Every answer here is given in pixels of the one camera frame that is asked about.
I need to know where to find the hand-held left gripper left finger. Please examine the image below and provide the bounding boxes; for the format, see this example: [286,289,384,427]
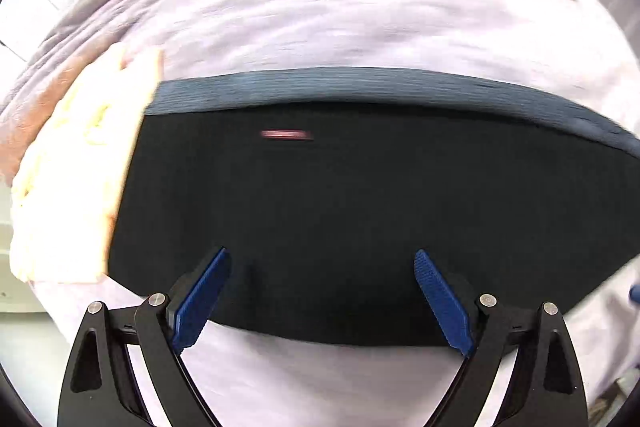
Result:
[57,247,232,427]

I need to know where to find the lavender embossed blanket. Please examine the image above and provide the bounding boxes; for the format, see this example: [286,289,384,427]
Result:
[0,0,640,427]

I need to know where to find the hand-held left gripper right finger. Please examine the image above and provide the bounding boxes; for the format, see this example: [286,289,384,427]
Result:
[414,249,588,427]

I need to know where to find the black pants with patterned waistband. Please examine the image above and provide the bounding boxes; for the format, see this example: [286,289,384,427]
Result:
[107,67,640,348]

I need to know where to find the pale yellow garment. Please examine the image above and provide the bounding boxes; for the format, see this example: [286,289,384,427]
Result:
[10,43,166,285]

